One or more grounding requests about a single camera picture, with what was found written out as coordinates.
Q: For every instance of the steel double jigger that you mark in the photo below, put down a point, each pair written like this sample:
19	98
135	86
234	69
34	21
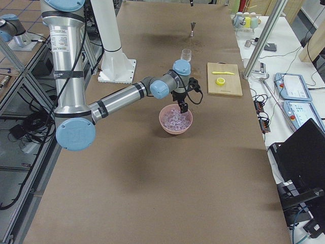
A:
192	24

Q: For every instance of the pink bowl of ice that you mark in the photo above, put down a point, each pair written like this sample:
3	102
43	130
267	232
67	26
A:
173	121

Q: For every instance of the clear wine glass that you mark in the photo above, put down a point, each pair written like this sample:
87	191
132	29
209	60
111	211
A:
186	54

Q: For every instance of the yellow lemon slice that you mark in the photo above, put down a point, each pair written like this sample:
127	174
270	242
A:
220	81

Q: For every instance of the yellow plastic knife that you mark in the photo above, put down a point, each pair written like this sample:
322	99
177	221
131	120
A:
226	72

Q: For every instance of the bamboo cutting board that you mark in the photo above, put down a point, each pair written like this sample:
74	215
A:
232	85

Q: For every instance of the rack of pastel cups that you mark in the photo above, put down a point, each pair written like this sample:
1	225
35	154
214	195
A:
246	22

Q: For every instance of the metal rod with hook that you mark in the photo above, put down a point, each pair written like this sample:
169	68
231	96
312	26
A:
290	123

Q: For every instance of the upper teach pendant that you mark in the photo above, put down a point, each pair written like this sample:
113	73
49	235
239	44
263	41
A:
292	87

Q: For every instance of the teach pendant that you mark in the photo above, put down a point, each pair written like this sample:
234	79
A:
301	111
292	87

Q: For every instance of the lower teach pendant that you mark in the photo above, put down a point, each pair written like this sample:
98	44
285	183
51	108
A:
301	111

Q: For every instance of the black monitor on stand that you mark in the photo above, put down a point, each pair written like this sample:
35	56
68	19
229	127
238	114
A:
300	159

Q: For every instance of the near wrist camera box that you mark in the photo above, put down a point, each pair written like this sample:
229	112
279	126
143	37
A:
193	84

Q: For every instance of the white camera stand column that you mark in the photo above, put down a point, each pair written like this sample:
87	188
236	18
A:
115	66

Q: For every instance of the aluminium frame post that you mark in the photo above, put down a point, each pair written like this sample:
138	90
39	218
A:
268	28

